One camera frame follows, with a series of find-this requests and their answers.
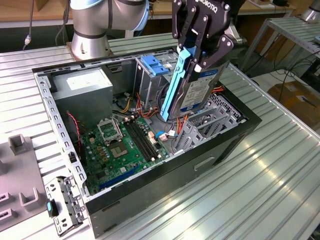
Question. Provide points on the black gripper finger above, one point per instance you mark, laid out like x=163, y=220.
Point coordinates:
x=187, y=25
x=223, y=47

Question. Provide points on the hard disk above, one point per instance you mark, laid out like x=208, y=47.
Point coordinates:
x=195, y=92

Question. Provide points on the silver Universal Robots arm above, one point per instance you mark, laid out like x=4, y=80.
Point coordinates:
x=85, y=45

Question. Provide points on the silver metal disk bay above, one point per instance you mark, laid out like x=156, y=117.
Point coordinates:
x=190, y=136

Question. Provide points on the pale pink flat object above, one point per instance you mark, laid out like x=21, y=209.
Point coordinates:
x=260, y=3

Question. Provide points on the long wooden desk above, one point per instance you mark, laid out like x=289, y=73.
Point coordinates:
x=262, y=11

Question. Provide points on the blue plastic drive latch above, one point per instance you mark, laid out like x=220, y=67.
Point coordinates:
x=155, y=66

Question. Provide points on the brown cardboard carton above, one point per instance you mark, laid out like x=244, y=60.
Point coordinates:
x=282, y=50

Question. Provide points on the small black device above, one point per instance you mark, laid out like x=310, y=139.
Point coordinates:
x=281, y=2

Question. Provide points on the silver optical drive cage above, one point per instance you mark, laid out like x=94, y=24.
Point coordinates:
x=147, y=85

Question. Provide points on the metal slat side table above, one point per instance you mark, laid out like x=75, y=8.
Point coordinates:
x=295, y=30

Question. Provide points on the brown cardboard floor box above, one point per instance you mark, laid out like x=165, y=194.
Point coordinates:
x=287, y=97

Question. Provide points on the black RAM slot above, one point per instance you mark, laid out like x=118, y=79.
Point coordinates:
x=146, y=142
x=149, y=142
x=141, y=142

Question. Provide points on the grey power supply unit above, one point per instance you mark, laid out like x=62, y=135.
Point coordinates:
x=82, y=105

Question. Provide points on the CPU socket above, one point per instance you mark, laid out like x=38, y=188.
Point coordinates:
x=119, y=150

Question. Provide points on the green motherboard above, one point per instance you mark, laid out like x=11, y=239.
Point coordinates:
x=130, y=160

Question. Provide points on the small brown desk box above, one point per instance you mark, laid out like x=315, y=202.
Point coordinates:
x=41, y=5

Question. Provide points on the black open PC case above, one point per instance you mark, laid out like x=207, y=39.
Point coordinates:
x=150, y=190

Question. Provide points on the blue expansion slot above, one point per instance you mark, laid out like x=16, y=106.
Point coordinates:
x=117, y=178

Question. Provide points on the small black case latch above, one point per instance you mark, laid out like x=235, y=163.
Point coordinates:
x=72, y=157

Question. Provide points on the grey parts rack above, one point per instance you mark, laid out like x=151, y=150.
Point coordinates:
x=22, y=175

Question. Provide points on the black clip blue tab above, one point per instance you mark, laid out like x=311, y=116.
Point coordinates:
x=50, y=207

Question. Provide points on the brown arm base plate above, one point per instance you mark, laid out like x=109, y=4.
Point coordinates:
x=68, y=46

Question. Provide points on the silver expansion bracket retainer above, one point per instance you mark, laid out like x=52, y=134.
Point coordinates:
x=72, y=200

